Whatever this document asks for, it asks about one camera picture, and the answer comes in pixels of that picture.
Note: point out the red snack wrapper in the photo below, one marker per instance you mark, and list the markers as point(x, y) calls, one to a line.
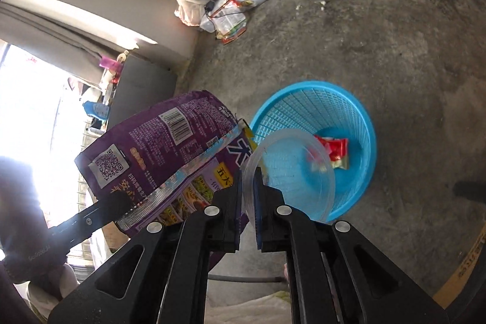
point(336, 153)

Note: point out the white plastic bag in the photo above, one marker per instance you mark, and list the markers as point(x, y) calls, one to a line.
point(190, 9)

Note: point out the clear plastic bowl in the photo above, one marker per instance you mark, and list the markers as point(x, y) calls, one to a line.
point(296, 176)

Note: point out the purple snack bag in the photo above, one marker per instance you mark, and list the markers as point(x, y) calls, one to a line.
point(159, 141)

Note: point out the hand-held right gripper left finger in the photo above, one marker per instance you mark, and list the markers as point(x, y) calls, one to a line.
point(237, 197)

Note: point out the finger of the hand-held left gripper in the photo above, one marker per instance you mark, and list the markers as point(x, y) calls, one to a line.
point(102, 210)

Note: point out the pile of plastic packets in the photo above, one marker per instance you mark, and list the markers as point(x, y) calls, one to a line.
point(231, 12)

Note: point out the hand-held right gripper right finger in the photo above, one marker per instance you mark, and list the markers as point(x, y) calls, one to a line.
point(259, 212)

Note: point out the blue detergent bottle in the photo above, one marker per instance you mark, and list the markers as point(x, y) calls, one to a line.
point(97, 109)

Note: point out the grey curtain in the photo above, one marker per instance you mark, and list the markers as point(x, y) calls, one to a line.
point(57, 24)

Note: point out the blue plastic basket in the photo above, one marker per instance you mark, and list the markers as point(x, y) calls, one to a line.
point(341, 111)

